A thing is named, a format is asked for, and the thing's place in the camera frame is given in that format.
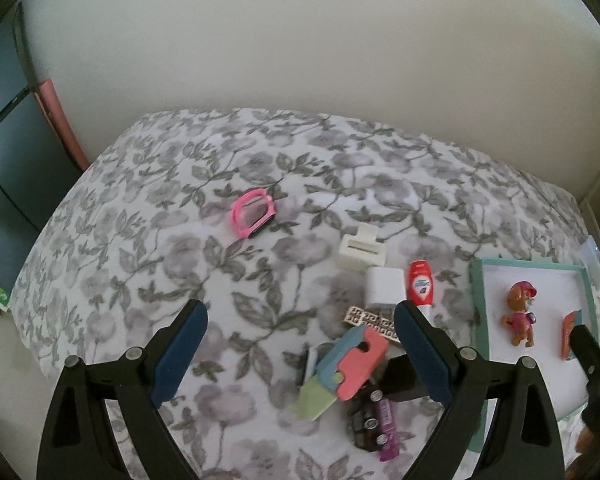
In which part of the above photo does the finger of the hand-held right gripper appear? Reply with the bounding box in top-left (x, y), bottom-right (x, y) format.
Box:
top-left (569, 324), bottom-right (600, 392)

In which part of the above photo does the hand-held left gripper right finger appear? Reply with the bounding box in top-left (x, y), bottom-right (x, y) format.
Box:
top-left (394, 300), bottom-right (566, 480)

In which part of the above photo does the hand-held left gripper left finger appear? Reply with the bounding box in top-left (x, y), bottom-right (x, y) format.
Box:
top-left (36, 299), bottom-right (208, 480)

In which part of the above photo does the blue orange toy knife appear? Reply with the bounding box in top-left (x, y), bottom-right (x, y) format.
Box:
top-left (560, 310), bottom-right (583, 361)

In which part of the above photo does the gold patterned hair clip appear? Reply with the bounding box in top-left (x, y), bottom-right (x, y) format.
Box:
top-left (342, 305), bottom-right (403, 345)

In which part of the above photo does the red tube with white cap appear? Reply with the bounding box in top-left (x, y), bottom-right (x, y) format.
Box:
top-left (405, 260), bottom-right (439, 326)

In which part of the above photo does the blue pink green toy knife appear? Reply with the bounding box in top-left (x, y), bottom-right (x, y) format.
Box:
top-left (292, 325), bottom-right (391, 421)

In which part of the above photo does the teal cardboard tray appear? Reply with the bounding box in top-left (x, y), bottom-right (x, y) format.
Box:
top-left (467, 256), bottom-right (600, 480)

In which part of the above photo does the white wall charger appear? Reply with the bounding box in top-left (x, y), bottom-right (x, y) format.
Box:
top-left (364, 266), bottom-right (406, 320)

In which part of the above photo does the purple lip balm tube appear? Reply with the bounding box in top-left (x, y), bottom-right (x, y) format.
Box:
top-left (377, 397), bottom-right (401, 462)

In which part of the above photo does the black car key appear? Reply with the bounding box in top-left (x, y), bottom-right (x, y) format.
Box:
top-left (347, 387), bottom-right (396, 453)

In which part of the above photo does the white hair claw clip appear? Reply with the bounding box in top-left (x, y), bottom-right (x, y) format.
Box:
top-left (338, 224), bottom-right (387, 270)

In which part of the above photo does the pink watch band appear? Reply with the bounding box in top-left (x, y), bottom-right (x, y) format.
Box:
top-left (231, 188), bottom-right (277, 239)

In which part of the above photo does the pink dog toy figure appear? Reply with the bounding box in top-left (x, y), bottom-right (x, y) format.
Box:
top-left (500, 282), bottom-right (541, 348)

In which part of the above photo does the white power strip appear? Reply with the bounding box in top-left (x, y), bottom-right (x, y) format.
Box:
top-left (577, 237), bottom-right (600, 286)

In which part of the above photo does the dark cabinet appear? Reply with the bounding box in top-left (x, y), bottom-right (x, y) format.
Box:
top-left (0, 0), bottom-right (83, 246)

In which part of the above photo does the pink rolled mat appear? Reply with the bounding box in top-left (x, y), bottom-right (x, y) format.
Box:
top-left (36, 79), bottom-right (91, 171)

